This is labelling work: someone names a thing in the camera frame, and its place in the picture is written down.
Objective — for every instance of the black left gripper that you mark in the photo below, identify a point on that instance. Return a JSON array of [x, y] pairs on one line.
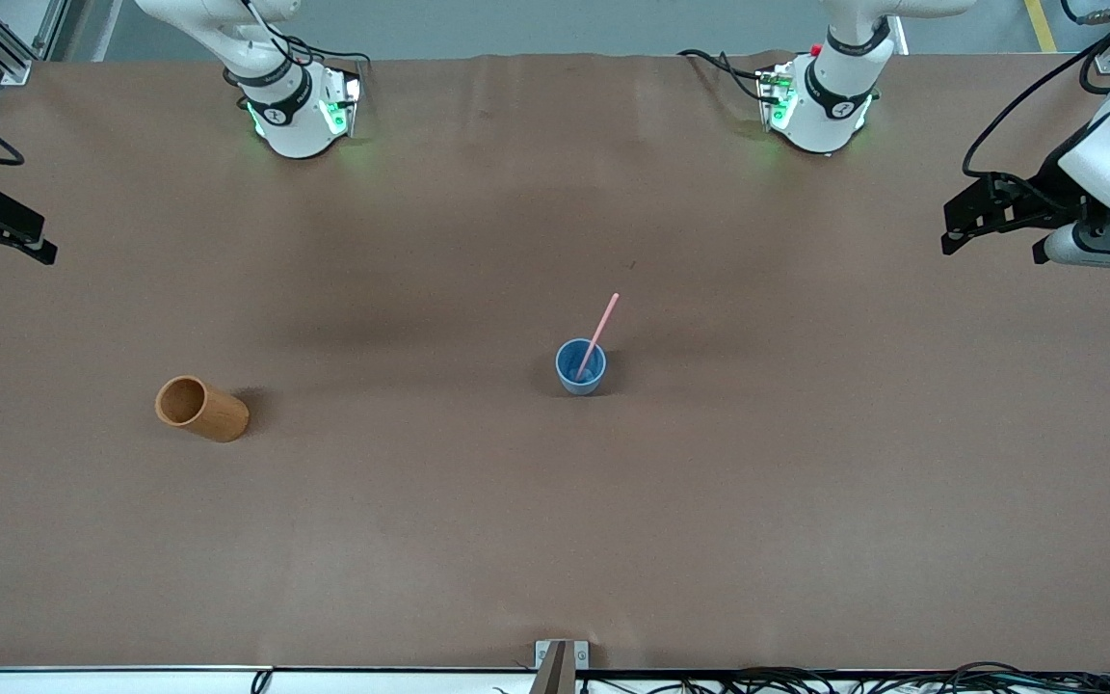
[[1040, 191]]

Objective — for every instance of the pink straw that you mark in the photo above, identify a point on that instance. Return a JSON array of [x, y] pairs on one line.
[[598, 334]]

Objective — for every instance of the brown wooden cup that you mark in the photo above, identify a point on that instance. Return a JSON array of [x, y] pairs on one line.
[[218, 416]]

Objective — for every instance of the blue plastic cup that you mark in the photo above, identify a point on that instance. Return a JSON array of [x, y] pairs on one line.
[[569, 384]]

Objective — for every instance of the brown table cover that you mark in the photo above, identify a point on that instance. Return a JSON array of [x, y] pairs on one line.
[[516, 530]]

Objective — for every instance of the white table edge rail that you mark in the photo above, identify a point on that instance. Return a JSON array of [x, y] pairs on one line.
[[83, 681]]

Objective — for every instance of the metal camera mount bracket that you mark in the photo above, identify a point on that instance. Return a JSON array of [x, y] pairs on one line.
[[555, 665]]

